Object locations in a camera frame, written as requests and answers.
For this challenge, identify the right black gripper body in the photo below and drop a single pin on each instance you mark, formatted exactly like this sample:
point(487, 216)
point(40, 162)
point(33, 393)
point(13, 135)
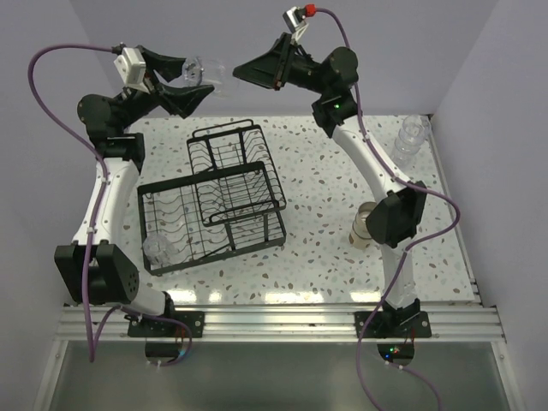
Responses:
point(304, 73)

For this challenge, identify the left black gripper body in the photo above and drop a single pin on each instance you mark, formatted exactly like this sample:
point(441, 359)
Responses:
point(135, 104)

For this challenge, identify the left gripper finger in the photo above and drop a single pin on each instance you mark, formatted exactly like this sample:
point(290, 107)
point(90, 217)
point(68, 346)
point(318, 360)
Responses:
point(183, 101)
point(169, 68)

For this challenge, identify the clear glass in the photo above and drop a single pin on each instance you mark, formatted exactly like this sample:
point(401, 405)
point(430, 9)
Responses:
point(158, 249)
point(403, 155)
point(205, 75)
point(409, 143)
point(416, 126)

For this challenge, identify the beige cup rack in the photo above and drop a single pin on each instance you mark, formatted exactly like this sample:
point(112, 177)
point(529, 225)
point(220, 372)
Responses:
point(364, 211)
point(357, 240)

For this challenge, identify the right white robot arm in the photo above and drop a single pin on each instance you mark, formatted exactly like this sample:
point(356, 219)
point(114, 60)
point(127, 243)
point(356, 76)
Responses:
point(399, 203)

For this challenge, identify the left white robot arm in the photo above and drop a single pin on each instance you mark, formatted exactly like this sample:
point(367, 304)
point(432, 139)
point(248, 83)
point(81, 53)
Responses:
point(93, 267)

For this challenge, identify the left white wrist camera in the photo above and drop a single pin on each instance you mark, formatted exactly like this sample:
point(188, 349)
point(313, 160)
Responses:
point(131, 66)

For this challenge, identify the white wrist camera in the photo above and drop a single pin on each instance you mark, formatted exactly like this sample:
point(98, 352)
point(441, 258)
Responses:
point(296, 20)
point(131, 66)

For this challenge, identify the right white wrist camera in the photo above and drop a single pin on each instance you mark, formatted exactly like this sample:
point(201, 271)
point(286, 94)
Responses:
point(296, 20)

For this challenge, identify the black wire dish rack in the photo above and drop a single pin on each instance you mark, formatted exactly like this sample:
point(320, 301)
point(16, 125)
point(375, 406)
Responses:
point(230, 205)

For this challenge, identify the aluminium front rail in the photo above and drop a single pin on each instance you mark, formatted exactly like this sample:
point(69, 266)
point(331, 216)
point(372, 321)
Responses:
point(335, 323)

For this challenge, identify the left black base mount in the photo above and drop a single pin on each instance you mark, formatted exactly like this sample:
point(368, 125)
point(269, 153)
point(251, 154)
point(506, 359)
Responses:
point(188, 323)

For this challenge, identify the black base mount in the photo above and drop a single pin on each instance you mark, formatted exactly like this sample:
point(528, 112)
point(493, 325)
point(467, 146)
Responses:
point(389, 322)
point(188, 323)

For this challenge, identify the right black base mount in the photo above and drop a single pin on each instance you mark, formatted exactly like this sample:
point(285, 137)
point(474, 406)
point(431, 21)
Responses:
point(389, 322)

